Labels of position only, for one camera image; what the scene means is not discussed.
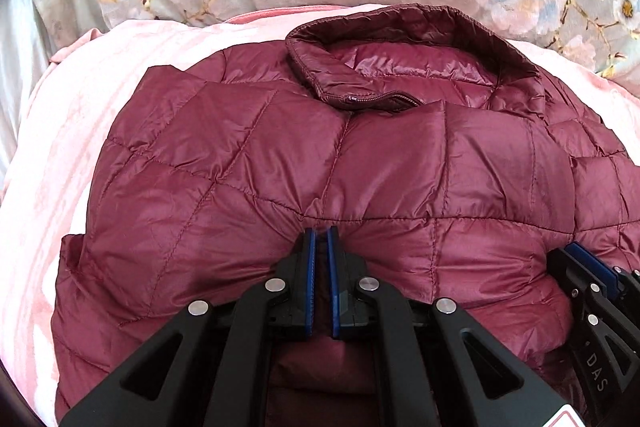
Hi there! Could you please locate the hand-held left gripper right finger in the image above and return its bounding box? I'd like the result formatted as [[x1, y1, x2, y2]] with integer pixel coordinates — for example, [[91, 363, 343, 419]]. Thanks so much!
[[326, 228, 582, 427]]

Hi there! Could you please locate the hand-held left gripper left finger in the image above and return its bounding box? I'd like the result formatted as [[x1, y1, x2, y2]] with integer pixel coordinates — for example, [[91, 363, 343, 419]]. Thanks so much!
[[60, 229, 317, 427]]

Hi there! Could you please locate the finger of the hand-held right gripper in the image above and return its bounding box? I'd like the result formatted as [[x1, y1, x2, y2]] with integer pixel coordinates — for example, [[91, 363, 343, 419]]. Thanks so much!
[[546, 242, 640, 310]]

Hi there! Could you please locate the maroon quilted puffer jacket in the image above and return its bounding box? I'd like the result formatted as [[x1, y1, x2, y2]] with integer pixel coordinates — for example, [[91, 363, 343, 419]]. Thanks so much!
[[52, 4, 640, 427]]

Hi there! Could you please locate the pink fleece blanket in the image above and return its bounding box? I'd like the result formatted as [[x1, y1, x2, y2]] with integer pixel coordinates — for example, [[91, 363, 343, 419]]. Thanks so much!
[[0, 4, 640, 408]]

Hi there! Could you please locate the white satin sheet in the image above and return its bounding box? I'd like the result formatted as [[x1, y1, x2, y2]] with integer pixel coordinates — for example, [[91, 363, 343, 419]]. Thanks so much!
[[0, 0, 68, 192]]

